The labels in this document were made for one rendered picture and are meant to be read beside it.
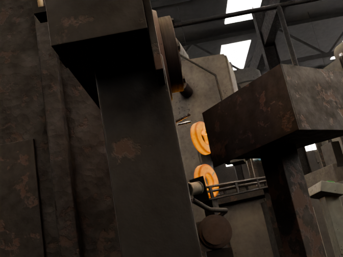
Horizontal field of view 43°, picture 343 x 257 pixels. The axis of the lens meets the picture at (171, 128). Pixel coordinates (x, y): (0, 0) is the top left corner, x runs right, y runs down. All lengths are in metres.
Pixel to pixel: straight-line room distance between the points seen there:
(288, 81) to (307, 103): 0.06
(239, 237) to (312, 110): 3.27
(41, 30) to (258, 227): 3.23
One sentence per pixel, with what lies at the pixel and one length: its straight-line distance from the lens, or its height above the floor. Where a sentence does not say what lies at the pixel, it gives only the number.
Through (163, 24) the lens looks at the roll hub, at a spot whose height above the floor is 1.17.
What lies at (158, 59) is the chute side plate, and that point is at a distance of 0.33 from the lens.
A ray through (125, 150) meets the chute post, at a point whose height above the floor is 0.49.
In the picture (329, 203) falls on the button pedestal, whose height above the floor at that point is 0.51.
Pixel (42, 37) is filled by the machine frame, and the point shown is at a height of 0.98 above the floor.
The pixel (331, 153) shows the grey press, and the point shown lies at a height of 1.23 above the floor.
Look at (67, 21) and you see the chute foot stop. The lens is 0.35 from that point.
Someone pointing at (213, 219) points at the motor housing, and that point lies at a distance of 1.70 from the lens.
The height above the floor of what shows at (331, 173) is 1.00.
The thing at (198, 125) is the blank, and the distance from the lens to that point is 2.00.
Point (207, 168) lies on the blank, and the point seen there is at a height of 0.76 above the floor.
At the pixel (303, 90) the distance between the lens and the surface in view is 0.90.
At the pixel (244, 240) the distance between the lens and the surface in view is 4.10.
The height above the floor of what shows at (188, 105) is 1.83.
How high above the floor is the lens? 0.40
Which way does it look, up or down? 17 degrees up
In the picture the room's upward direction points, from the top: 11 degrees counter-clockwise
